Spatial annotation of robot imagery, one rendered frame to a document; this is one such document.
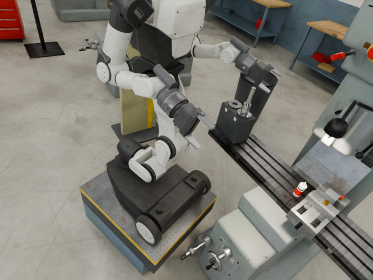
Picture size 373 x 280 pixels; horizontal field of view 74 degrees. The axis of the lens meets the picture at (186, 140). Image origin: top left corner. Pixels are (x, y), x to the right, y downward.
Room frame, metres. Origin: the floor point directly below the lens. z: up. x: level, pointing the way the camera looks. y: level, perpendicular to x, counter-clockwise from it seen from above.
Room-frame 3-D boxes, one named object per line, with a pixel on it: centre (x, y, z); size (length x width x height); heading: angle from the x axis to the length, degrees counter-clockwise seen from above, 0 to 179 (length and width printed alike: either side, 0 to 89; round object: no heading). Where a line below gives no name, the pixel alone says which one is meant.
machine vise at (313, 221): (0.83, -0.75, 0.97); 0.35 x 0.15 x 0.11; 134
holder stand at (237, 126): (1.36, -0.29, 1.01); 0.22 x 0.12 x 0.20; 35
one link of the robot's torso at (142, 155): (1.12, 0.22, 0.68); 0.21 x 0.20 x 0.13; 58
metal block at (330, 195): (0.85, -0.77, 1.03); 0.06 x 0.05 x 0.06; 44
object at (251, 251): (0.93, -0.66, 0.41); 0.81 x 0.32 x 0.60; 132
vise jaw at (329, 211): (0.81, -0.73, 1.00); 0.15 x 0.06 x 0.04; 44
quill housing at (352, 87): (0.95, -0.69, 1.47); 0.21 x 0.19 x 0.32; 42
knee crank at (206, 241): (0.70, -0.19, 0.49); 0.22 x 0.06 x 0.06; 132
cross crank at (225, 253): (0.62, -0.31, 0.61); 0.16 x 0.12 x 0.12; 132
